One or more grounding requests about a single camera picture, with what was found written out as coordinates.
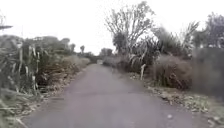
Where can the grey asphalt path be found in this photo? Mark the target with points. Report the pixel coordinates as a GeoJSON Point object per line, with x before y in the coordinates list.
{"type": "Point", "coordinates": [103, 100]}

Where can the leaf-strewn verge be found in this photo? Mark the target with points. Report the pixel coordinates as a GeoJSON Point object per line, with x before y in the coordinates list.
{"type": "Point", "coordinates": [183, 98]}
{"type": "Point", "coordinates": [31, 100]}

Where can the row of brown bushes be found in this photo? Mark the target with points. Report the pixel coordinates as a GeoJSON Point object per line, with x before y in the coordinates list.
{"type": "Point", "coordinates": [173, 70]}

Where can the row of flax bushes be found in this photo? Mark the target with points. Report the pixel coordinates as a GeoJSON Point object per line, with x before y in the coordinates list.
{"type": "Point", "coordinates": [30, 63]}

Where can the bare-branched tree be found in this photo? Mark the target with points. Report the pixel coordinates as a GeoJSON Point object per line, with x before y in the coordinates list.
{"type": "Point", "coordinates": [128, 25]}

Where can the dark leafy trees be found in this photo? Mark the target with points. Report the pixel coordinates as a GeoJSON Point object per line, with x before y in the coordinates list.
{"type": "Point", "coordinates": [210, 30]}

